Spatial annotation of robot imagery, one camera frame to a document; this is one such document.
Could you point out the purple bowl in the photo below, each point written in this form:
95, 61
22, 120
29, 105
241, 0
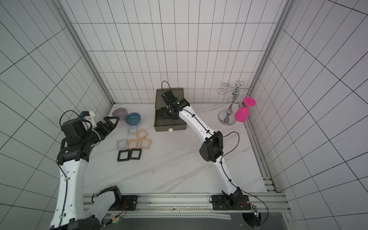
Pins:
120, 112

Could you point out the orange brooch box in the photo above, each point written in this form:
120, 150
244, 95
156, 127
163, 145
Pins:
145, 143
132, 144
141, 134

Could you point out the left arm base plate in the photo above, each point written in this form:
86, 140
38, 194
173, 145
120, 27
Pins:
127, 203

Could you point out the lilac brooch box upper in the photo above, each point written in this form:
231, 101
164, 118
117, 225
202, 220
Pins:
132, 130

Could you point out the orange brooch box upper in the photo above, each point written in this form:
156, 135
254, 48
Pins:
141, 134

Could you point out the silver glass rack stand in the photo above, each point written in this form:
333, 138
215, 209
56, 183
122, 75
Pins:
226, 117

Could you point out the lilac brooch box lower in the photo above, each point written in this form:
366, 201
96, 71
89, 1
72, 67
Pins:
121, 144

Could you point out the blue bowl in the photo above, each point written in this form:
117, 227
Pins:
133, 119

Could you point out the orange brooch box right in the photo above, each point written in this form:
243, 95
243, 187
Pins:
145, 143

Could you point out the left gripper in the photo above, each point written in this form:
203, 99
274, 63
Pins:
106, 129

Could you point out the electronics board with cables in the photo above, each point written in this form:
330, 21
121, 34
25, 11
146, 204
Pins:
116, 217

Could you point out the aluminium mounting rail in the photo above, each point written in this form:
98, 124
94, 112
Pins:
197, 205

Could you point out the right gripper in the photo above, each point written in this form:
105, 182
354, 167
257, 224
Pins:
168, 99

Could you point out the pink plastic wine glass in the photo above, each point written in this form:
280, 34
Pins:
243, 113

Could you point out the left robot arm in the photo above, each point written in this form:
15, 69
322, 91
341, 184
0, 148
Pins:
81, 136

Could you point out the lilac brooch box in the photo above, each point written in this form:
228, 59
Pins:
121, 144
132, 130

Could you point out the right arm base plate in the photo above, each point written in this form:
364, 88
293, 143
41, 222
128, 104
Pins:
221, 203

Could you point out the orange brooch box left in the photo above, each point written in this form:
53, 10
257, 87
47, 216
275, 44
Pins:
132, 144

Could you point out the three-drawer storage cabinet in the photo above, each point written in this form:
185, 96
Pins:
163, 120

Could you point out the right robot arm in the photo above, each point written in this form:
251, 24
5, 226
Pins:
212, 143

